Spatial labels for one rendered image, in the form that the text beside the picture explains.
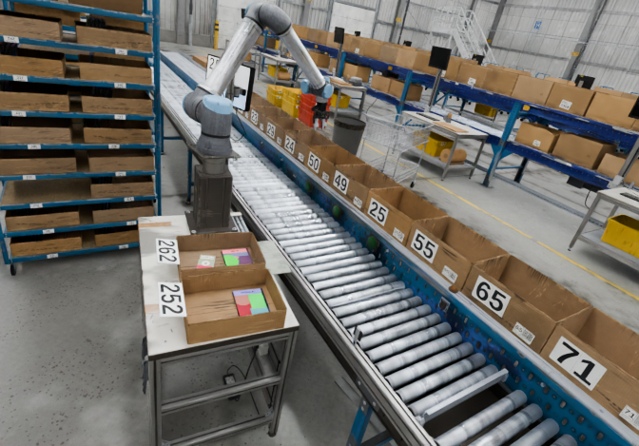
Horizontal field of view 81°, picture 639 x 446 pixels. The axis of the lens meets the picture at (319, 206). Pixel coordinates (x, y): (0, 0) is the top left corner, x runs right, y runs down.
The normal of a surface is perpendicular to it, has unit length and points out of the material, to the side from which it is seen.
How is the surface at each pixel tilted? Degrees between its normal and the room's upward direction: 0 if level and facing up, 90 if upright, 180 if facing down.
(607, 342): 89
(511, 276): 90
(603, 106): 90
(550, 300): 89
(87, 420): 0
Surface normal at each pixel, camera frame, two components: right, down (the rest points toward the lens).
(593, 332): -0.84, 0.08
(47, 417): 0.18, -0.88
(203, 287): 0.40, 0.45
